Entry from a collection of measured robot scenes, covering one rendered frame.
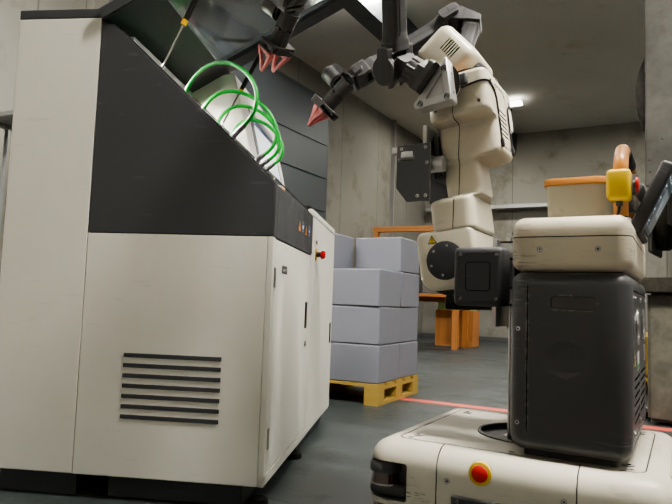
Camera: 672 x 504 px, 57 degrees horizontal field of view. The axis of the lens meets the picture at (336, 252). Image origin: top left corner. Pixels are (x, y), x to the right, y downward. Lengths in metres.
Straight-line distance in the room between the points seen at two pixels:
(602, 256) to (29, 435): 1.67
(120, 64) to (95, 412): 1.06
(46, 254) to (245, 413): 0.79
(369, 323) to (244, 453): 1.99
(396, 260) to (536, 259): 2.65
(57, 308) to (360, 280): 2.12
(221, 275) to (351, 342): 2.03
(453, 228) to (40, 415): 1.34
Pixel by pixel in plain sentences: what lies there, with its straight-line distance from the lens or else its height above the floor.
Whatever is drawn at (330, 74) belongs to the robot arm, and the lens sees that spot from 2.25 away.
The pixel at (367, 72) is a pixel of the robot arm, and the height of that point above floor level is 1.40.
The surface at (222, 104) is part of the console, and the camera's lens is 2.72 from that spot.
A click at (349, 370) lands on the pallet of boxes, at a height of 0.19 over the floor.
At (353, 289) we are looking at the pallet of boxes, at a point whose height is 0.68.
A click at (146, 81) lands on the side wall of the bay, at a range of 2.06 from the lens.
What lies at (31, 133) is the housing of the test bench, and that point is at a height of 1.10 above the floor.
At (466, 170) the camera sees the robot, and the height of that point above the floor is 0.97.
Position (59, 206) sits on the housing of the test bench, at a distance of 2.09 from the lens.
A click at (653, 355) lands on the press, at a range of 3.82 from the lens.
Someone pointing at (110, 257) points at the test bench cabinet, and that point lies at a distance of 1.99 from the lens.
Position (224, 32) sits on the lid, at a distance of 2.53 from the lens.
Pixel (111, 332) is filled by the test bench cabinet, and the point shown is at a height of 0.49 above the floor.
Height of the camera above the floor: 0.61
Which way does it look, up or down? 5 degrees up
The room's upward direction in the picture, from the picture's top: 2 degrees clockwise
